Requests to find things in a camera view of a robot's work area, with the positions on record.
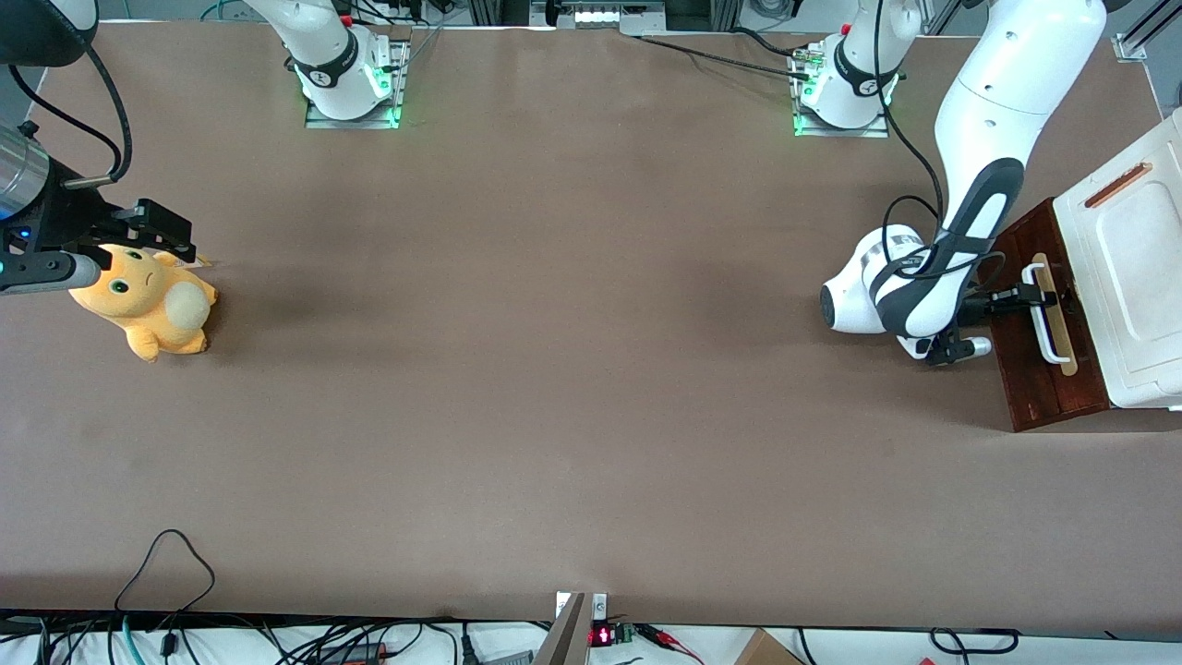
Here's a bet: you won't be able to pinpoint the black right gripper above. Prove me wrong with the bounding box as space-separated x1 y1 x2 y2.
0 163 198 267

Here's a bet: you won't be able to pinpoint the orange plush toy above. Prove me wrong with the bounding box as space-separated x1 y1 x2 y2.
68 243 220 363

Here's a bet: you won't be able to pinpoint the aluminium frame profile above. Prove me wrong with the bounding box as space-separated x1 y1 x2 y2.
1112 0 1182 66

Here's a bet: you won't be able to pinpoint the grey metal camera bracket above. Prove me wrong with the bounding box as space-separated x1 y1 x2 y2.
533 591 610 665

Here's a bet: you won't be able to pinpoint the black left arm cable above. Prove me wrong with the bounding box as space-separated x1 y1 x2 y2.
870 0 1009 308

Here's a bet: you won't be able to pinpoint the thin black looped cable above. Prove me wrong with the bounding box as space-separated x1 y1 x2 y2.
115 528 217 613

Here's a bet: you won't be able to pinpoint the brown cardboard box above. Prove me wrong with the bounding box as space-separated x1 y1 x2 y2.
733 627 806 665

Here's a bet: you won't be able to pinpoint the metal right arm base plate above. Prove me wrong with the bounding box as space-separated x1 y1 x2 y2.
304 39 412 131

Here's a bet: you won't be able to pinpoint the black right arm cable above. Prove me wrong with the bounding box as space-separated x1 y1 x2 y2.
7 44 133 190

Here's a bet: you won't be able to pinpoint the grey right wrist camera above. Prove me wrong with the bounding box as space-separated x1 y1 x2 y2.
0 251 102 296

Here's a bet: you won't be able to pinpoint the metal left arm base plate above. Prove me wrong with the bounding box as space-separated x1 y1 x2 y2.
790 44 891 140

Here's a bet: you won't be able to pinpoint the red clip leads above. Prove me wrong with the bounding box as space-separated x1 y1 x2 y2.
635 624 706 665

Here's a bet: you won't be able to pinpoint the white cabinet with brown front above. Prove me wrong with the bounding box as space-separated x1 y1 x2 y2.
984 109 1182 433

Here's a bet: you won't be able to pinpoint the teal cable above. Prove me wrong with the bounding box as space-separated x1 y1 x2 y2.
117 613 149 665

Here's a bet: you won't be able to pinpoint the black cable with flat loop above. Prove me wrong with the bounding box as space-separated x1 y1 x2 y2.
927 627 1022 659

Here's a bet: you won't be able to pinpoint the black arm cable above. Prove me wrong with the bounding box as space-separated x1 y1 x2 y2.
7 44 133 190
870 0 1009 308

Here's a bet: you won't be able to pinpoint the small copper-coloured bar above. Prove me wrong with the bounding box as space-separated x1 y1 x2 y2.
1084 163 1153 210

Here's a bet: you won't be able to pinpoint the black power adapter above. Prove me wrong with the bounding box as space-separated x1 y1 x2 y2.
318 642 391 665

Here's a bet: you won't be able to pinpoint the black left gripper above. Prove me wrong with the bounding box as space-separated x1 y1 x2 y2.
955 284 1060 328

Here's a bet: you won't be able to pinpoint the long black cable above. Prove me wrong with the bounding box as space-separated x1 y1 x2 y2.
635 35 815 82

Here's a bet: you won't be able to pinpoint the silver power strip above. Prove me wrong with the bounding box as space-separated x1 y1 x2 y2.
530 0 669 36

